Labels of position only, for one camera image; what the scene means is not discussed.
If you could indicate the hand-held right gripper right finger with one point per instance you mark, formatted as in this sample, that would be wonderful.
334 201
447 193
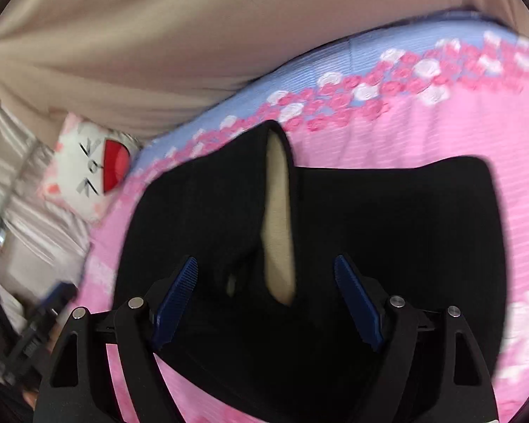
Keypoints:
357 304

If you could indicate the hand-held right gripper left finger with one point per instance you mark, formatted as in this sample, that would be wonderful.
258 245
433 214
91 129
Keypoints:
176 304

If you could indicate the cat face pillow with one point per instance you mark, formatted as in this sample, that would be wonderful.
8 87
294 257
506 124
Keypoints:
83 163

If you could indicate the black pants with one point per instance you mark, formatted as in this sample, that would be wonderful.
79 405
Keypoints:
401 229

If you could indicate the pink floral blanket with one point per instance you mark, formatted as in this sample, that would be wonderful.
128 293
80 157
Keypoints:
423 119

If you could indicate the pale satin cloth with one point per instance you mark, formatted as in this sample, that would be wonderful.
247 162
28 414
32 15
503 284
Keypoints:
35 229

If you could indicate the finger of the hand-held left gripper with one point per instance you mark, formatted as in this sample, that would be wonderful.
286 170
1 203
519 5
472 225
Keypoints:
59 294

